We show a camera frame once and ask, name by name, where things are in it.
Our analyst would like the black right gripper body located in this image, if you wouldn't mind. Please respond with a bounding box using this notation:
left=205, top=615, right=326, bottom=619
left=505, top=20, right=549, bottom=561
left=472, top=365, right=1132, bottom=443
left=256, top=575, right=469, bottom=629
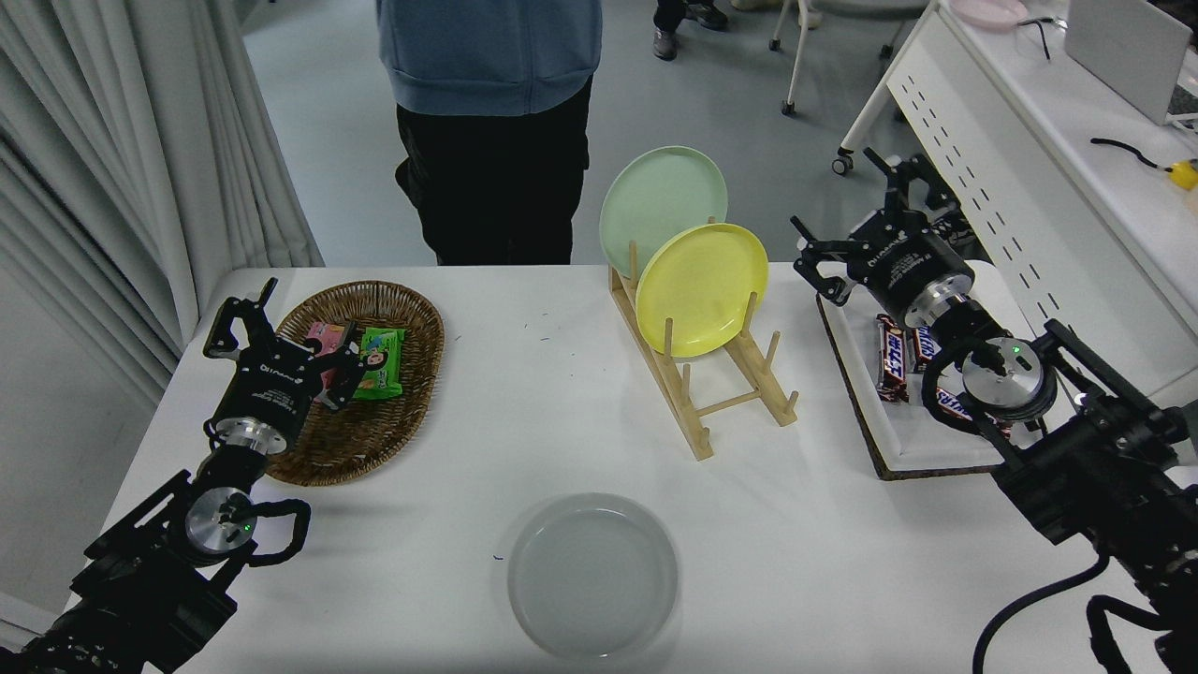
left=846, top=212, right=975, bottom=306

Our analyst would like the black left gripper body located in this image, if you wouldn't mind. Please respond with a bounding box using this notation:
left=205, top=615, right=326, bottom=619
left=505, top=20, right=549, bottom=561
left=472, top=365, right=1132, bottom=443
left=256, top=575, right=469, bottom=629
left=213, top=339, right=329, bottom=436

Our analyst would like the grey plate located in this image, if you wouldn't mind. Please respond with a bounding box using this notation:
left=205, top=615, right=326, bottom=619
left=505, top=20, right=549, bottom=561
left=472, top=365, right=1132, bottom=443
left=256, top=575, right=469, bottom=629
left=506, top=493, right=679, bottom=659

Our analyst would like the yellow plate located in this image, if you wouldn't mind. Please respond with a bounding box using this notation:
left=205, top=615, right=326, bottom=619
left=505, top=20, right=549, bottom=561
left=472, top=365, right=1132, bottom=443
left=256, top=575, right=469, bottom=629
left=635, top=223, right=769, bottom=359

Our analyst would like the pale green plate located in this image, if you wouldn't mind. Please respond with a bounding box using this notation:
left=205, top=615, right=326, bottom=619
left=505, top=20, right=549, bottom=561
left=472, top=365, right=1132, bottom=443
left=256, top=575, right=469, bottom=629
left=598, top=145, right=728, bottom=279

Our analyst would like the pink plate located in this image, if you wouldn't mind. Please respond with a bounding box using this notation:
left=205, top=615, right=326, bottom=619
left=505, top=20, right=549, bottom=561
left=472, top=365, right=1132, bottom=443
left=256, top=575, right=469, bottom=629
left=950, top=0, right=1030, bottom=29

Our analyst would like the wooden plate rack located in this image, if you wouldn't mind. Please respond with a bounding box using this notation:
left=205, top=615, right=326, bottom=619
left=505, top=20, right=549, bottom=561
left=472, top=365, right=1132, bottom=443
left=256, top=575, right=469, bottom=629
left=608, top=217, right=801, bottom=462

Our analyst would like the green snack packet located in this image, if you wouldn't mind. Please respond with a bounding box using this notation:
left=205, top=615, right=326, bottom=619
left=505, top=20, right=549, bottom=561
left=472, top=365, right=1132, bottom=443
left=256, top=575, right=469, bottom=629
left=351, top=328, right=409, bottom=402

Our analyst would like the pink snack packet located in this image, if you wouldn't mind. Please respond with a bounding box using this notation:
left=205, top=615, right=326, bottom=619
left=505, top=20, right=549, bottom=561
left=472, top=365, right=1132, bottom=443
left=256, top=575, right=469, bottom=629
left=306, top=321, right=361, bottom=394

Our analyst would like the brown wicker basket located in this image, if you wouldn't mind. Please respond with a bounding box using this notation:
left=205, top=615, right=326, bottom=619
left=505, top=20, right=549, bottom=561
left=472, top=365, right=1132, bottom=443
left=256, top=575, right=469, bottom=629
left=265, top=281, right=446, bottom=488

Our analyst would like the white desk with perforated panel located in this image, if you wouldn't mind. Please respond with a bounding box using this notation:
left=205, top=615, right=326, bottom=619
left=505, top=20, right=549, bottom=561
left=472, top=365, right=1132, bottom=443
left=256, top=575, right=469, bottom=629
left=833, top=0, right=1198, bottom=413

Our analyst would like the white wheeled chair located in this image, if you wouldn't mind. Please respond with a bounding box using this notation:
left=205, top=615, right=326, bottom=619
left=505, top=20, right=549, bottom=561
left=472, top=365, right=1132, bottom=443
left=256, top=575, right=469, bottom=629
left=769, top=0, right=937, bottom=118

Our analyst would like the white rectangular tray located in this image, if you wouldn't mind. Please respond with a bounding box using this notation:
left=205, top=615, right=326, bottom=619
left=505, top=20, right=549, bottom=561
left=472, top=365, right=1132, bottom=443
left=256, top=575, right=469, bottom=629
left=819, top=262, right=1059, bottom=474

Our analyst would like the white curtain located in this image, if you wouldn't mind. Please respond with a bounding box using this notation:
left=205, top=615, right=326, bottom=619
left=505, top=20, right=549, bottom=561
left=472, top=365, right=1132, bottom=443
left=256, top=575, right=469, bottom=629
left=0, top=0, right=326, bottom=418

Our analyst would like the grey laptop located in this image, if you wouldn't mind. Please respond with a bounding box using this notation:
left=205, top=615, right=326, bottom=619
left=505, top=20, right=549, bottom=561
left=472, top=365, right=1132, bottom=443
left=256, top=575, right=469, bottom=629
left=1065, top=0, right=1198, bottom=129

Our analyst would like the person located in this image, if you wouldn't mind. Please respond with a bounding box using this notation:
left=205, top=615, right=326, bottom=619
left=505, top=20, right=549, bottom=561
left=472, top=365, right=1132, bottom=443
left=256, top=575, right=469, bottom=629
left=652, top=0, right=731, bottom=62
left=374, top=0, right=605, bottom=268

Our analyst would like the thin black cable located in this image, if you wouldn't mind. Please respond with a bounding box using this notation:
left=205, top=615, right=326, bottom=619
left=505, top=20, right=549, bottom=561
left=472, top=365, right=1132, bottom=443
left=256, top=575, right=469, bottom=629
left=1018, top=17, right=1055, bottom=64

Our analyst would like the thick black cable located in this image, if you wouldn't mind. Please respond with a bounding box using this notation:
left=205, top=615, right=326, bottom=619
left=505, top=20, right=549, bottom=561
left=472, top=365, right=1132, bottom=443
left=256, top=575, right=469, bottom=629
left=1091, top=139, right=1176, bottom=175

